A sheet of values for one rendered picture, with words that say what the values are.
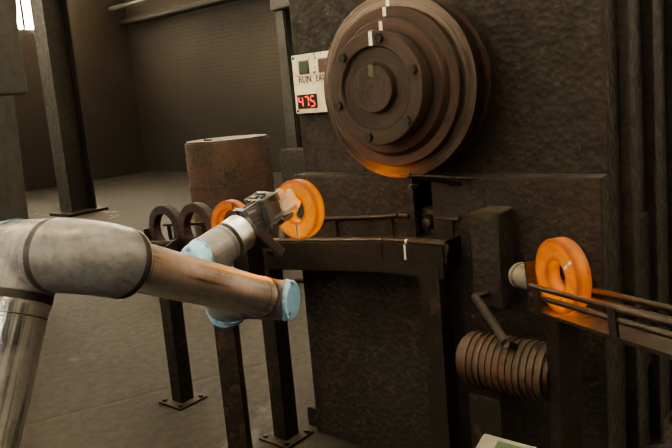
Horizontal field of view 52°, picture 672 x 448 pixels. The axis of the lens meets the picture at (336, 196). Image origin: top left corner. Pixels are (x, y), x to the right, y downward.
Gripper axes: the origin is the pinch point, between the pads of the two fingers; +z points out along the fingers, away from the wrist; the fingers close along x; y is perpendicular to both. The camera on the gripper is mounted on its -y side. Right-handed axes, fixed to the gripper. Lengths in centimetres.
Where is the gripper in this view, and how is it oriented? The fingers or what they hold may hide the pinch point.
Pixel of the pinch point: (297, 201)
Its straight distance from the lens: 177.3
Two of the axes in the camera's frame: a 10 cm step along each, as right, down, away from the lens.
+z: 5.8, -4.3, 6.9
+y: -2.7, -9.0, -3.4
